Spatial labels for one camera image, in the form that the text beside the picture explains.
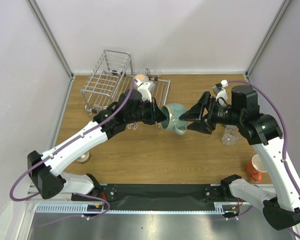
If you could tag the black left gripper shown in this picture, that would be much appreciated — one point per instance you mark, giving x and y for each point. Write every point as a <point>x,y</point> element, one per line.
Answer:
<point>156,115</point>

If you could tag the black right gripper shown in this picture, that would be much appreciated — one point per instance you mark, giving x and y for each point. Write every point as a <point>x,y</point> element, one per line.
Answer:
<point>208,115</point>

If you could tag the large teal glazed mug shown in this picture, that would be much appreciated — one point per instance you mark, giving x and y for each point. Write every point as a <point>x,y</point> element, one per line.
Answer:
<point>173,111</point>

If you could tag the white ribbed ceramic mug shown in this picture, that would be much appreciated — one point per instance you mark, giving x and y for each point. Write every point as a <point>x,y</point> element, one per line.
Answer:
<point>144,79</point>

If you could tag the orange mug white inside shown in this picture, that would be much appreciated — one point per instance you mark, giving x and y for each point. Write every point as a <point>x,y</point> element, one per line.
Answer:
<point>255,168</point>

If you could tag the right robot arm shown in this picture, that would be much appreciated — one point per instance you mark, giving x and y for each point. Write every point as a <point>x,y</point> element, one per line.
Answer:
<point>280,208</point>

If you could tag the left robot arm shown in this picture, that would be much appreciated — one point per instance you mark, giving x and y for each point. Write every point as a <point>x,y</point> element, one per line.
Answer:
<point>47,168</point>

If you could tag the clear faceted glass cup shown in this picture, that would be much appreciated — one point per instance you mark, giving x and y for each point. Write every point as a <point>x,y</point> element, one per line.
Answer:
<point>231,135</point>

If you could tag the beige brown steel tumbler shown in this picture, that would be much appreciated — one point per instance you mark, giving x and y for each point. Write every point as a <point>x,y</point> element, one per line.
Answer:
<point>85,158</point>

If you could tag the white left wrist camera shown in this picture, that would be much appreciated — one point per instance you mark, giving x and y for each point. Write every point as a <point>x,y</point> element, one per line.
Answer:
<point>145,88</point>

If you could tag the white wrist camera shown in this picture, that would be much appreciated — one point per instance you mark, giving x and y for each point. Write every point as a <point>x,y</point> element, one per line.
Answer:
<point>219,90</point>
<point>145,88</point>

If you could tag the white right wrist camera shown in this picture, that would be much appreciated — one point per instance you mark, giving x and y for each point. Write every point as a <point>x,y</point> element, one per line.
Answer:
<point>219,90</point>

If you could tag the silver wire dish rack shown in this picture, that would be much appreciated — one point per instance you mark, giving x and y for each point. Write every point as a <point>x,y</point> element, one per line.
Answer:
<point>113,75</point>

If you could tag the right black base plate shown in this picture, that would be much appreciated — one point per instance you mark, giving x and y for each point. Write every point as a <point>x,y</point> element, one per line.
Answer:
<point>213,193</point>

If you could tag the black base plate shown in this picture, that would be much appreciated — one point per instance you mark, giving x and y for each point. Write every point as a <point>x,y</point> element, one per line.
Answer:
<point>108,191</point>
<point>213,193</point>

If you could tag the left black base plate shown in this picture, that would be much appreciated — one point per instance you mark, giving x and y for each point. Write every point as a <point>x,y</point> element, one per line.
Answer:
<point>108,191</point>

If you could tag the aluminium front rail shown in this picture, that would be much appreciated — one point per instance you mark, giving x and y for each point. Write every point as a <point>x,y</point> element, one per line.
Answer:
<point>55,193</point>

